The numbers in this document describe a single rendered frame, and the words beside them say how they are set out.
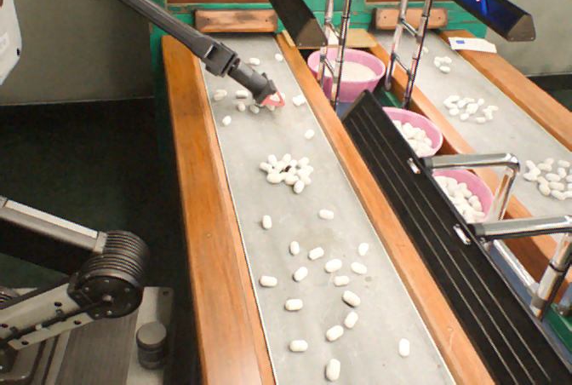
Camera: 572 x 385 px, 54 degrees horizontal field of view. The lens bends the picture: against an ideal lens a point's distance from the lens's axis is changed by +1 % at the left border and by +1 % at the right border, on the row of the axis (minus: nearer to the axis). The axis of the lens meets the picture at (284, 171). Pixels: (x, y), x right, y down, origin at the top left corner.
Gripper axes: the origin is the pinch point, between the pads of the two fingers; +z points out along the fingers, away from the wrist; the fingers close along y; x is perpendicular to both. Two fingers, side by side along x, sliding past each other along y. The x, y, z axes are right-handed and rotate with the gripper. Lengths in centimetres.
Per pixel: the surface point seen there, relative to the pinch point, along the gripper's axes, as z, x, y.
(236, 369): -21, 18, -88
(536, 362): -23, -23, -116
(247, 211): -12.6, 13.9, -45.7
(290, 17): -22.3, -21.9, -12.8
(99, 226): 1, 98, 42
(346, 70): 24.3, -17.1, 26.4
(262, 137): -5.3, 7.4, -14.6
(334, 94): 9.9, -12.4, -1.8
